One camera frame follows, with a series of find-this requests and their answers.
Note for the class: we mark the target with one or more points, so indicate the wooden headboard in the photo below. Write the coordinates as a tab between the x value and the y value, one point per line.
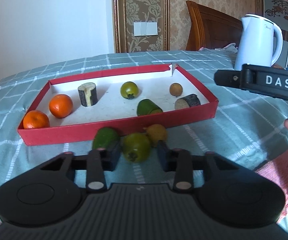
211	28

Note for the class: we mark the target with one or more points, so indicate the red shallow cardboard box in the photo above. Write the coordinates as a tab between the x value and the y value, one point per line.
112	110

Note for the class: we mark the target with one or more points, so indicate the green round tomato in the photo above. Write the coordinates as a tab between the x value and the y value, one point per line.
129	90
136	147

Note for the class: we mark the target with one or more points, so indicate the white wall switch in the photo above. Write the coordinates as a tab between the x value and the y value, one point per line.
145	28

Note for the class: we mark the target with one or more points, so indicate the brown longan fruit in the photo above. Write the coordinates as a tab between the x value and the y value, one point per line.
176	89
155	133

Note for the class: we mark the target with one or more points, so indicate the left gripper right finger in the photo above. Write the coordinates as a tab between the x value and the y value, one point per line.
179	161

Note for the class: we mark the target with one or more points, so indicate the dark sugarcane piece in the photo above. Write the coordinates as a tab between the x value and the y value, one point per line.
88	94
188	101

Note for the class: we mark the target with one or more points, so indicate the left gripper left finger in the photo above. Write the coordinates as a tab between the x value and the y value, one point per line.
99	161

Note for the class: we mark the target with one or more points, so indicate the orange tangerine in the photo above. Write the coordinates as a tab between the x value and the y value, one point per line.
61	106
35	119

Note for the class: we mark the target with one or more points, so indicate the pink towel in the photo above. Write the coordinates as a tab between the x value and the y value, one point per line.
276	171

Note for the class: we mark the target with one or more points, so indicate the white electric kettle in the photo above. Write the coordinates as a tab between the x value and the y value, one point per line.
261	42

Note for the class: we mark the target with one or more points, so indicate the green cucumber piece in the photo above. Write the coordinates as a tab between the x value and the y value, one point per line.
104	137
147	107

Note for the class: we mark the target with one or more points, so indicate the gold ornate wall frame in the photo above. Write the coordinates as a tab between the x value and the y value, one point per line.
131	13

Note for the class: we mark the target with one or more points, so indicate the green plaid bed sheet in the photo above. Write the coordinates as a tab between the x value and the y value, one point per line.
247	128

